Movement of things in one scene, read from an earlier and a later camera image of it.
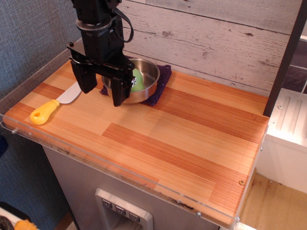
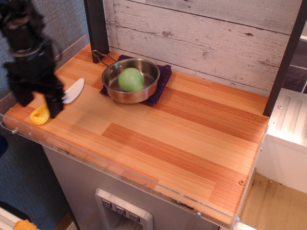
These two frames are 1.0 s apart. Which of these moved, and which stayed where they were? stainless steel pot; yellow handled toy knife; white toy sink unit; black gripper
Moved: black gripper
Stayed: white toy sink unit; yellow handled toy knife; stainless steel pot
